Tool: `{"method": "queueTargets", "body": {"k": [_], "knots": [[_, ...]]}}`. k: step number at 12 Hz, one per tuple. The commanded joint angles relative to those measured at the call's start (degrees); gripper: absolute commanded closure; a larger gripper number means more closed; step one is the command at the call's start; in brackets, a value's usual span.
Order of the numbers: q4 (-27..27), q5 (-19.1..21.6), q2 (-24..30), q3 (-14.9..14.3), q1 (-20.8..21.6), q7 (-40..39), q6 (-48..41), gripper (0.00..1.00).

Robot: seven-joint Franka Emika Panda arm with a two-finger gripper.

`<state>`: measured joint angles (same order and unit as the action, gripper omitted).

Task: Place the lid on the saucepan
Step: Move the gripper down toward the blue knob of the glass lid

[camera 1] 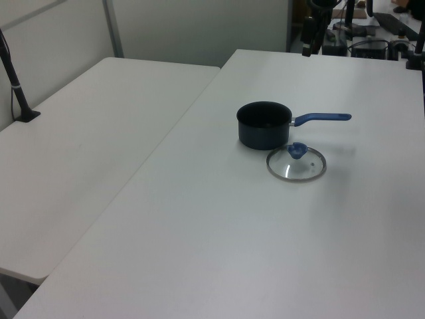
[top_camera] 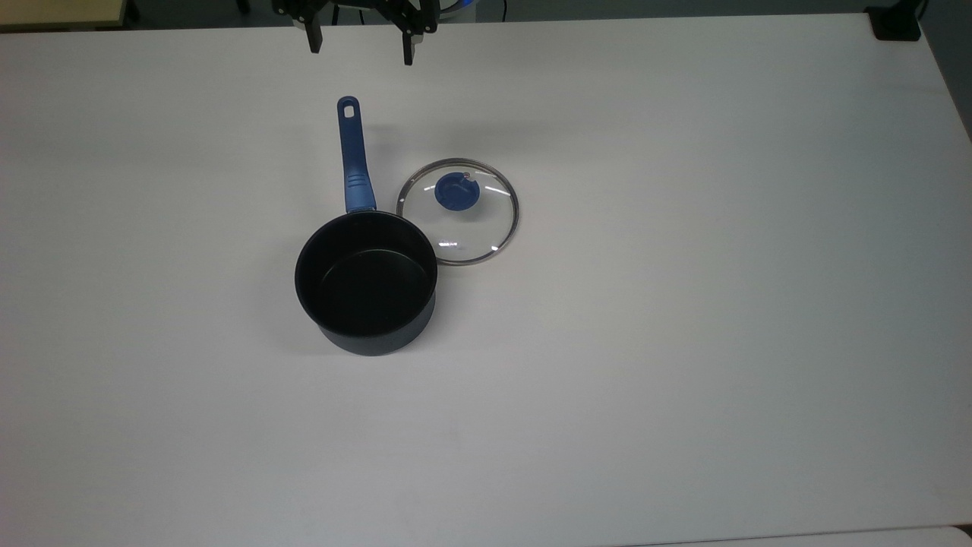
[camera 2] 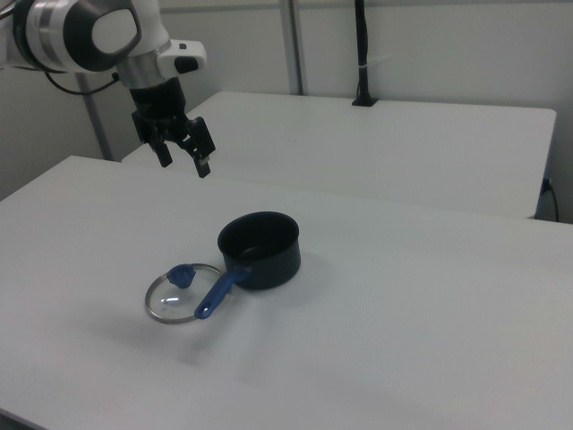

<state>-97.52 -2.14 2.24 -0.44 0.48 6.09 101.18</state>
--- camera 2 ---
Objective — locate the white table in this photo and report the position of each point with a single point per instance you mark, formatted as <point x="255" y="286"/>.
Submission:
<point x="380" y="148"/>

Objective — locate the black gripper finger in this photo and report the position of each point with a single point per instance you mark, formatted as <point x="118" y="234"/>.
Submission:
<point x="202" y="145"/>
<point x="163" y="153"/>

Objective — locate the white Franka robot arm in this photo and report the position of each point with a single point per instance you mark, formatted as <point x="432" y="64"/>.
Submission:
<point x="80" y="31"/>

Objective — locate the grey metal frame post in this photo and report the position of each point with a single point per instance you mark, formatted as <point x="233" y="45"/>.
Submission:
<point x="294" y="45"/>
<point x="93" y="116"/>

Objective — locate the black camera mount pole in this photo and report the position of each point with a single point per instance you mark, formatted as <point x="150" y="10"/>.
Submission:
<point x="363" y="54"/>

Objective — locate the glass lid with blue knob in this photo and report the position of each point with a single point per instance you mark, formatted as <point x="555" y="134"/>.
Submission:
<point x="181" y="291"/>

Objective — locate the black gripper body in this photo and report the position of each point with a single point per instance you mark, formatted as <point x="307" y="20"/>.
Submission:
<point x="159" y="105"/>

